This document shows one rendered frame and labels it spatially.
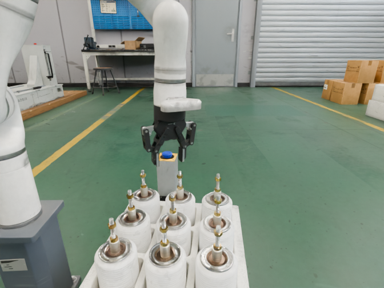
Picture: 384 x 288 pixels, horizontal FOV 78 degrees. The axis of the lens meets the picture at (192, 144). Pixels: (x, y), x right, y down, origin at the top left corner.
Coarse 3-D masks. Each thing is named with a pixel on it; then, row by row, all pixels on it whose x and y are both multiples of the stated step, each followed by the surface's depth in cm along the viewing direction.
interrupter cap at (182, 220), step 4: (164, 216) 67; (168, 216) 67; (180, 216) 67; (184, 216) 67; (160, 220) 65; (164, 220) 65; (168, 220) 66; (180, 220) 66; (184, 220) 66; (160, 224) 64; (168, 224) 64; (172, 224) 64; (176, 224) 64; (180, 224) 64; (184, 224) 64; (172, 228) 63; (176, 228) 62; (180, 228) 63
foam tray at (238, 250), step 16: (160, 208) 85; (240, 224) 75; (192, 240) 74; (240, 240) 69; (144, 256) 63; (192, 256) 63; (240, 256) 63; (96, 272) 59; (144, 272) 59; (192, 272) 59; (240, 272) 59
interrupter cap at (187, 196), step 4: (176, 192) 79; (184, 192) 79; (188, 192) 79; (176, 196) 77; (184, 196) 77; (188, 196) 77; (176, 200) 74; (180, 200) 75; (184, 200) 74; (188, 200) 74
